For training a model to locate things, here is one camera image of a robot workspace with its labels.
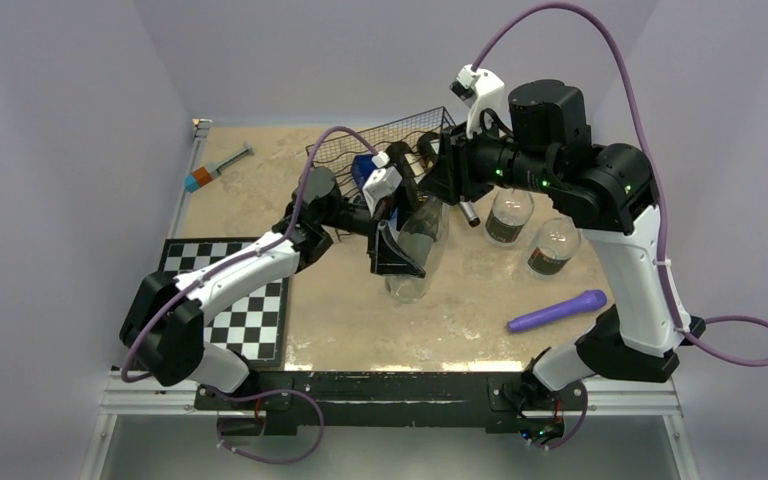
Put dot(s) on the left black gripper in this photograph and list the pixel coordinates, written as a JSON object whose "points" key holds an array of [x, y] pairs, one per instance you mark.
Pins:
{"points": [[386, 256]]}

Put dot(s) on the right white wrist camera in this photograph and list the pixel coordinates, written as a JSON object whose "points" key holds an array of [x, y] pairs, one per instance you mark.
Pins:
{"points": [[479, 89]]}

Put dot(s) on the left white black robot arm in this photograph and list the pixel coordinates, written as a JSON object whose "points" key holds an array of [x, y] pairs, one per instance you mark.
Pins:
{"points": [[294, 243]]}

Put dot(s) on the olive wine bottle brown label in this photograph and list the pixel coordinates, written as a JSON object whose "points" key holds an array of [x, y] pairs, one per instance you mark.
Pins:
{"points": [[443, 156]]}

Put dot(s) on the black wire wine rack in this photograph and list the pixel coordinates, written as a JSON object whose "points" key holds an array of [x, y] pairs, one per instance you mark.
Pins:
{"points": [[337, 152]]}

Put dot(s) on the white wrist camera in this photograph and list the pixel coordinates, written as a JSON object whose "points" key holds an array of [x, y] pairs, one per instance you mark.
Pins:
{"points": [[382, 181], [479, 89]]}

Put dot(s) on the clear bottle silver cap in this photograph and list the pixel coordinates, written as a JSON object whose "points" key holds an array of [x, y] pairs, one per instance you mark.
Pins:
{"points": [[510, 212], [555, 244]]}

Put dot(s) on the black white chessboard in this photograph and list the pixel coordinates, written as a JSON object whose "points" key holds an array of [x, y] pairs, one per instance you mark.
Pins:
{"points": [[251, 311]]}

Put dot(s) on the dark wine bottle Negroamaro label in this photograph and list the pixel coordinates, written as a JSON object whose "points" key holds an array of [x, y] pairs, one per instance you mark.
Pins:
{"points": [[406, 196]]}

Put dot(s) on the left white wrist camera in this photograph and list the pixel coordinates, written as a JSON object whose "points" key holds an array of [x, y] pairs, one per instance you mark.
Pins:
{"points": [[382, 181]]}

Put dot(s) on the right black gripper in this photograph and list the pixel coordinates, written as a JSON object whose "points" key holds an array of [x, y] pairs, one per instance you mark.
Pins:
{"points": [[439, 178]]}

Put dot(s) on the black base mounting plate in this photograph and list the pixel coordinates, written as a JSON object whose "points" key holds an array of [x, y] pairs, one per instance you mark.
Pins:
{"points": [[496, 402]]}

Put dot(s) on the clear glass bottle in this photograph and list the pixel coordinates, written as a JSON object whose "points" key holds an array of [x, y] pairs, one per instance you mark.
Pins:
{"points": [[424, 238]]}

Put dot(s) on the orange blue handled tool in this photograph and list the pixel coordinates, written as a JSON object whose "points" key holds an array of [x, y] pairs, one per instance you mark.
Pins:
{"points": [[211, 171]]}

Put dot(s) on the purple plastic microphone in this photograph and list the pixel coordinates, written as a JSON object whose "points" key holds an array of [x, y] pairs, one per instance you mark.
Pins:
{"points": [[587, 302]]}

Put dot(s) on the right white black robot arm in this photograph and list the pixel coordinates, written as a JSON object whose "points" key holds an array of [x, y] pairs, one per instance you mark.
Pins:
{"points": [[610, 195]]}

